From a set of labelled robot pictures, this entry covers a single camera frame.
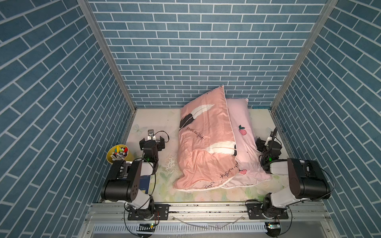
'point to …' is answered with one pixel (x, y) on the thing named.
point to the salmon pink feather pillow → (208, 154)
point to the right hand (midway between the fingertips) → (268, 140)
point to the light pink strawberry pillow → (251, 170)
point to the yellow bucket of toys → (117, 152)
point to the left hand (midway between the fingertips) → (156, 137)
